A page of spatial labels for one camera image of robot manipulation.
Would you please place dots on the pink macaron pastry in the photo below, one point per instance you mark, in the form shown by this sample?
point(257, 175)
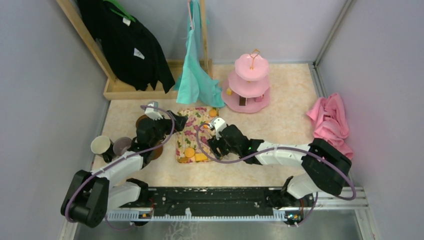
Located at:
point(259, 99)

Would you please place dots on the wooden clothes rack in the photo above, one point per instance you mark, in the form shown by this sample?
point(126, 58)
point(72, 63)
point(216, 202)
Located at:
point(114, 88)

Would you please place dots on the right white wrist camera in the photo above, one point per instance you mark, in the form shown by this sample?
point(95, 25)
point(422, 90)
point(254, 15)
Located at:
point(218, 124)

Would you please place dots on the pink three-tier cake stand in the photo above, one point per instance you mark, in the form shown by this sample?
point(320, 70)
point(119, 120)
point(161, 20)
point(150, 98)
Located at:
point(248, 79)

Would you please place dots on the floral serving tray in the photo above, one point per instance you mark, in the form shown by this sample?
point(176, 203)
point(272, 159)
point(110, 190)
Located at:
point(191, 136)

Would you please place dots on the cream mug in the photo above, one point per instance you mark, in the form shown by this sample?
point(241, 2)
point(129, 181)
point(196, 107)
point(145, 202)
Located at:
point(103, 146)

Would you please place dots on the yellow square biscuit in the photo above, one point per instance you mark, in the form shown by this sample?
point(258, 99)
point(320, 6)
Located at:
point(200, 157)

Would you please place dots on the round orange cookie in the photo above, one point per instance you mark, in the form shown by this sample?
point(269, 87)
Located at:
point(189, 152)

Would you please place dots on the black hanging garment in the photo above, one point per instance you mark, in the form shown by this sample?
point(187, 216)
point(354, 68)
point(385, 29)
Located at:
point(131, 50)

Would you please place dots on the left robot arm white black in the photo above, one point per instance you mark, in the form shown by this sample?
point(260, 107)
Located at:
point(92, 194)

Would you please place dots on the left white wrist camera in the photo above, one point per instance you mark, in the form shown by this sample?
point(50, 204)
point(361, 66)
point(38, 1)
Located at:
point(152, 112)

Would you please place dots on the teal hanging garment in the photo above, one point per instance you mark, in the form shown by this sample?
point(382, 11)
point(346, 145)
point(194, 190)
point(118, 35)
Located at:
point(194, 84)

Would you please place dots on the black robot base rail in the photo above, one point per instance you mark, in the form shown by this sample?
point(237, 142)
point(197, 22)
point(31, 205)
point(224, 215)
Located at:
point(221, 204)

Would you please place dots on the chocolate cake slice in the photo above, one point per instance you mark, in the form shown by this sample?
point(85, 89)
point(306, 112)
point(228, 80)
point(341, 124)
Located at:
point(242, 101)

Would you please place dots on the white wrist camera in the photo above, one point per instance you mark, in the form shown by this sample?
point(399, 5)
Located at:
point(218, 124)
point(152, 112)

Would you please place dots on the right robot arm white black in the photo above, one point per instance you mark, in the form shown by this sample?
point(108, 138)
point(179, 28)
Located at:
point(326, 168)

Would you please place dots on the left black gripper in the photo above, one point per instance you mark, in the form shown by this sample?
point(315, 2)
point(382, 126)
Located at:
point(179, 121)

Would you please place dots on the purple mug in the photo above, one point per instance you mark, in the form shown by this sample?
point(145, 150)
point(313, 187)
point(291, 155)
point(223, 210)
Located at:
point(121, 145)

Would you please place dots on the pink crumpled cloth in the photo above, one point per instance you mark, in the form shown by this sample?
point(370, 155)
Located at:
point(329, 122)

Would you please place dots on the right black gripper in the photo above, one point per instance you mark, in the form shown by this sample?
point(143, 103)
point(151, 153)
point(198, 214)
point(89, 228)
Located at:
point(215, 143)

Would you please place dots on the small orange pastry top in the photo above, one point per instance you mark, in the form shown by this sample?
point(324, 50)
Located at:
point(213, 113)

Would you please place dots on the brown saucer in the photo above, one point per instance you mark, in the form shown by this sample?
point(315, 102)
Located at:
point(142, 123)
point(156, 153)

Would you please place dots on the yellow cheese wedge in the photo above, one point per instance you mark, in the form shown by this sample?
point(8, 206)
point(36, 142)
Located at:
point(229, 91)

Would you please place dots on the small brown cookie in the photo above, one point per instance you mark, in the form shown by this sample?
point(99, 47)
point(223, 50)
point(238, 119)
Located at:
point(183, 160)

